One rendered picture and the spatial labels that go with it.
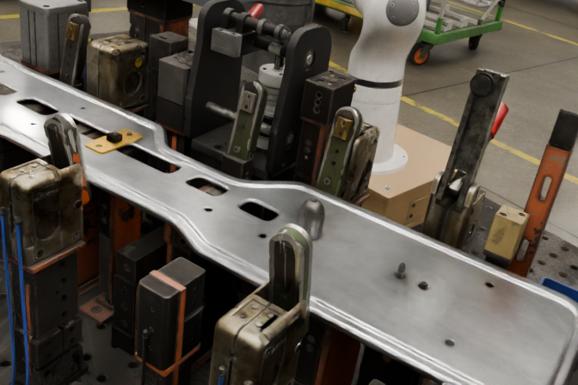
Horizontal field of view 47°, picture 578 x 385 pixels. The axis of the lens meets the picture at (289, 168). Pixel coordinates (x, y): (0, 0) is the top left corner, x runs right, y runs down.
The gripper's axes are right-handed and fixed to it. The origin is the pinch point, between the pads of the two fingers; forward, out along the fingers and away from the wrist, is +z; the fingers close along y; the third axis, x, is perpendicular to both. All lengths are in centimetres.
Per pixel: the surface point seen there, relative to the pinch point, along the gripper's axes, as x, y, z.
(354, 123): 58, 4, 9
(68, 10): -0.1, 19.0, 8.8
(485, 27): -163, -389, 92
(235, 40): 36.4, 9.5, 3.7
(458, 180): 73, 0, 11
